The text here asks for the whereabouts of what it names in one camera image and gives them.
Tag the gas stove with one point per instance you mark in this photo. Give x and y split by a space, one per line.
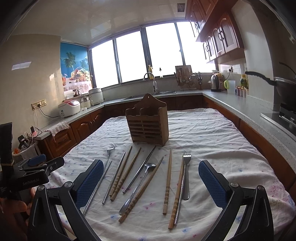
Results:
284 119

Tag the green lid plastic jug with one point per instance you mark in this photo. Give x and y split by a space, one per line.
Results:
230 86

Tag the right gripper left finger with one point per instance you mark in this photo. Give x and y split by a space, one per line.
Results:
44 220

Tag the steel electric kettle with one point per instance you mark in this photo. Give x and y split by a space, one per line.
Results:
215 82

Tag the yellow oil bottle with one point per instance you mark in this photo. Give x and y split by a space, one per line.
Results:
243 81

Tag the yellow soap bottle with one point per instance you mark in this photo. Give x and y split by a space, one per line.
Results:
150 74

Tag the wooden chopstick five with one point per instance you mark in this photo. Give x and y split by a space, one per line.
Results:
177 196

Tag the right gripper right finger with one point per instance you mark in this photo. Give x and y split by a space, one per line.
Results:
257 220

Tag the wall power outlet strip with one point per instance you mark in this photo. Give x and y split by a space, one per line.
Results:
39 104

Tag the wooden chopstick two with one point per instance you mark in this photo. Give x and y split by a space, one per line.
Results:
121 182

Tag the wooden cabinets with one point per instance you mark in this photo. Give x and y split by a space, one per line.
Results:
86 122
217 30

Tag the tropical fruit poster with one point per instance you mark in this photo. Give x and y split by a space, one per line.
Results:
75 68

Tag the person left hand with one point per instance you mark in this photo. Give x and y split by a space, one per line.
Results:
13 224

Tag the wooden chopstick one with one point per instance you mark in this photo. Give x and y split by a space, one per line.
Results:
122 167

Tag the steel chopstick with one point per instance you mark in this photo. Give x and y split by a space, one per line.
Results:
96 189
113 179
139 170
180 200

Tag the wooden utensil holder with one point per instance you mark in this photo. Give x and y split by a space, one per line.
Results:
148 121

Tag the black wok pan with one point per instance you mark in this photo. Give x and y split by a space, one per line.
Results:
285 86

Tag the white round cooker pot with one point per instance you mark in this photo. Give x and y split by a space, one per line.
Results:
96 96

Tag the pink cloth on counter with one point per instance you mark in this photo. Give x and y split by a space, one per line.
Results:
63 125

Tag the floral white tablecloth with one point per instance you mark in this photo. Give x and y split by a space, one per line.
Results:
203 132

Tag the upper wooden cabinets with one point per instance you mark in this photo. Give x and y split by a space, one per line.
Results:
217 30

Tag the knife and utensil rack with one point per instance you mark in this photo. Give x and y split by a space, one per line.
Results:
187 79

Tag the lower wooden cabinets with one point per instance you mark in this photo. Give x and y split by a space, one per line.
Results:
86 122

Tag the white red rice cooker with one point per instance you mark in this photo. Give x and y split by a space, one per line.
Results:
69 108

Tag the spice jar row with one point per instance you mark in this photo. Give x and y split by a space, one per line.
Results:
241 91

